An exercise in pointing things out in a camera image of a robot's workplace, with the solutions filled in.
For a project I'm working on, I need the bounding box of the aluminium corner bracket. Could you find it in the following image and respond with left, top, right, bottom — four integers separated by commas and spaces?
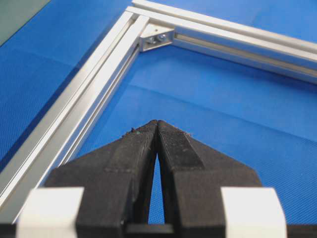
139, 23, 175, 52

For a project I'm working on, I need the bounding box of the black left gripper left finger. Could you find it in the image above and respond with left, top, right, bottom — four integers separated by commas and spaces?
16, 119, 158, 238

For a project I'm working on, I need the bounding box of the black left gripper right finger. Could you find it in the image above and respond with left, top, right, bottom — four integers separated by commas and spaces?
157, 119, 288, 238

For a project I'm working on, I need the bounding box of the aluminium extrusion rail far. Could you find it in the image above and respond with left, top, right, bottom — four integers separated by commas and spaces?
126, 0, 317, 84

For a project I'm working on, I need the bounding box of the aluminium extrusion rail left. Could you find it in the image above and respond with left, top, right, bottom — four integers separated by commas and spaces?
0, 11, 149, 223

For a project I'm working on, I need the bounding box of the blue table mat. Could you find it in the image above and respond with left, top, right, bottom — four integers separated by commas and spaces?
0, 0, 317, 224

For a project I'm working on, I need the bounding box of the aluminium extrusion rail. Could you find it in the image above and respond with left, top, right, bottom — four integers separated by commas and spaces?
126, 0, 317, 84
0, 11, 149, 223

